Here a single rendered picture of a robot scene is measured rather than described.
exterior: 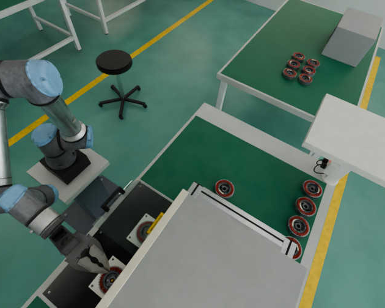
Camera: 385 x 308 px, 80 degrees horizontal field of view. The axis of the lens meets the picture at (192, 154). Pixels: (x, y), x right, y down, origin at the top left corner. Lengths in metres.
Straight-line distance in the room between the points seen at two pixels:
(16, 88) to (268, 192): 1.24
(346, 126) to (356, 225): 1.48
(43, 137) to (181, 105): 1.81
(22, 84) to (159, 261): 0.67
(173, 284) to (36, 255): 1.71
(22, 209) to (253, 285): 0.63
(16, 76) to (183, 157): 0.90
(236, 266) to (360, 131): 0.87
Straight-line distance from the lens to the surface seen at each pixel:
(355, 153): 1.17
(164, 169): 1.38
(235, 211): 0.91
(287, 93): 2.02
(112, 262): 1.21
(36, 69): 0.89
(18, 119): 3.07
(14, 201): 0.79
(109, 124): 2.64
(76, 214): 2.20
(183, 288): 0.63
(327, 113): 1.25
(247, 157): 1.49
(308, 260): 1.38
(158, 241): 0.65
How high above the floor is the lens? 1.95
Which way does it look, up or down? 57 degrees down
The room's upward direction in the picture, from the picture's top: 7 degrees clockwise
